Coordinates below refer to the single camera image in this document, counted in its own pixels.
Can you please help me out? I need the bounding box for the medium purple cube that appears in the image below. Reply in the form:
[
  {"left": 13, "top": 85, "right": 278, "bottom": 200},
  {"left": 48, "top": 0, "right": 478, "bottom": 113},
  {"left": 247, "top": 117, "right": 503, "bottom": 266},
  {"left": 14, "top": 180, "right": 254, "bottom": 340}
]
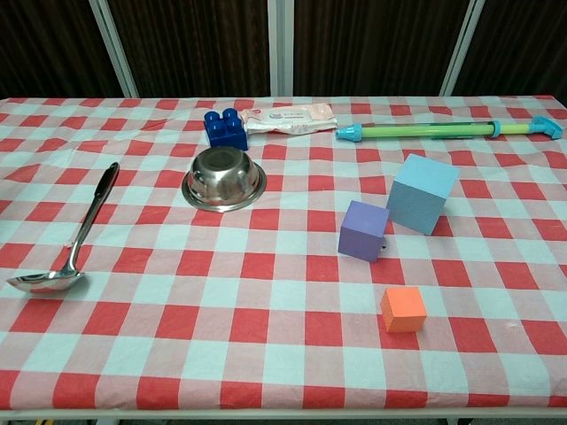
[{"left": 338, "top": 199, "right": 391, "bottom": 264}]

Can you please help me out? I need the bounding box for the small orange cube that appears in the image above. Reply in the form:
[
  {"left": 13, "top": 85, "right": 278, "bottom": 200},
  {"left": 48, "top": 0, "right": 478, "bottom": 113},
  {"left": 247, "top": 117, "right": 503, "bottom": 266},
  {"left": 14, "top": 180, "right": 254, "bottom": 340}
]
[{"left": 380, "top": 286, "right": 428, "bottom": 334}]

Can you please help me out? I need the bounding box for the stainless steel bowl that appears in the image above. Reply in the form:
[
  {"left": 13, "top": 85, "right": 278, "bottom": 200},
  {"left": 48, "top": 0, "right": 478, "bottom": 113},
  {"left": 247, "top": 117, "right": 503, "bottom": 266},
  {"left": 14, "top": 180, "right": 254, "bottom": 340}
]
[{"left": 181, "top": 147, "right": 268, "bottom": 213}]

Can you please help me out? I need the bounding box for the red white checkered tablecloth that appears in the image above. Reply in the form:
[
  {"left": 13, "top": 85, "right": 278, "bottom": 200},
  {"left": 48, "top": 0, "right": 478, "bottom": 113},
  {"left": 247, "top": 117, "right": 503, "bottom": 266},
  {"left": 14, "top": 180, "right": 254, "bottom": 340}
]
[{"left": 0, "top": 95, "right": 567, "bottom": 412}]

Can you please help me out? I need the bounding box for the pink wet wipes pack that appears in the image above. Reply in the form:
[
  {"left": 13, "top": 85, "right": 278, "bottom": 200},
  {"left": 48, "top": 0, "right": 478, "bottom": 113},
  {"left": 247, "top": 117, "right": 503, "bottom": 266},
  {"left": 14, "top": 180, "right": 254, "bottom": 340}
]
[{"left": 238, "top": 103, "right": 338, "bottom": 135}]

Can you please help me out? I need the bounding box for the blue toy building brick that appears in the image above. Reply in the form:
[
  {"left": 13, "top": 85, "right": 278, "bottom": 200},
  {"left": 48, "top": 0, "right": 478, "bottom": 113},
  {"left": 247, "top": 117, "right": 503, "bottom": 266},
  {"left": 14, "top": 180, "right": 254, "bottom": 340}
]
[{"left": 203, "top": 107, "right": 249, "bottom": 151}]

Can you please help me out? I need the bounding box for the large light blue cube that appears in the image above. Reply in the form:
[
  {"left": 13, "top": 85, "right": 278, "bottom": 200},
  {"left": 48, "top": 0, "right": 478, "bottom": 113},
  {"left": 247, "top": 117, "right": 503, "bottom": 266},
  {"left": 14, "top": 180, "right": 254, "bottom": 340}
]
[{"left": 386, "top": 153, "right": 461, "bottom": 236}]

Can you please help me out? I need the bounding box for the green cyan water pump toy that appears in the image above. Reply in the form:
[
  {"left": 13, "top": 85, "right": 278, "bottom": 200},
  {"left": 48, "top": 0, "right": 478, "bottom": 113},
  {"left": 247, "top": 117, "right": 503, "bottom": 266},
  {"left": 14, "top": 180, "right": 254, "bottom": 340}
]
[{"left": 335, "top": 115, "right": 564, "bottom": 143}]

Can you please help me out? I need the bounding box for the dark brown partition panel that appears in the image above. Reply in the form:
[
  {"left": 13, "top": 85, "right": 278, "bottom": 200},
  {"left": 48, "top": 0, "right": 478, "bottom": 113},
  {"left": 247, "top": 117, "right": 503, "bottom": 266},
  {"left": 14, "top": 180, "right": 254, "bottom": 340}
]
[
  {"left": 291, "top": 0, "right": 474, "bottom": 98},
  {"left": 451, "top": 0, "right": 567, "bottom": 99},
  {"left": 0, "top": 0, "right": 124, "bottom": 101},
  {"left": 107, "top": 0, "right": 272, "bottom": 99}
]

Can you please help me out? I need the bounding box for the white partition frame post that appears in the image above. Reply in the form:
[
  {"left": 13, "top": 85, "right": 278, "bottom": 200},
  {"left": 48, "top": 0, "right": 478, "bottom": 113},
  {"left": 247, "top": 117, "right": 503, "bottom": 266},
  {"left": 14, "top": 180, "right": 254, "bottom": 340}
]
[
  {"left": 267, "top": 0, "right": 296, "bottom": 98},
  {"left": 87, "top": 0, "right": 140, "bottom": 99},
  {"left": 439, "top": 0, "right": 486, "bottom": 97}
]

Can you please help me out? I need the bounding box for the steel ladle black handle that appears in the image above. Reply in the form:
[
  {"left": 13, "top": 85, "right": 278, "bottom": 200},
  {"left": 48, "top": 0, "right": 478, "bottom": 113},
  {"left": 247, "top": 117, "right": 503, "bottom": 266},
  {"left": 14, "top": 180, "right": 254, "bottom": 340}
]
[{"left": 5, "top": 161, "right": 121, "bottom": 294}]

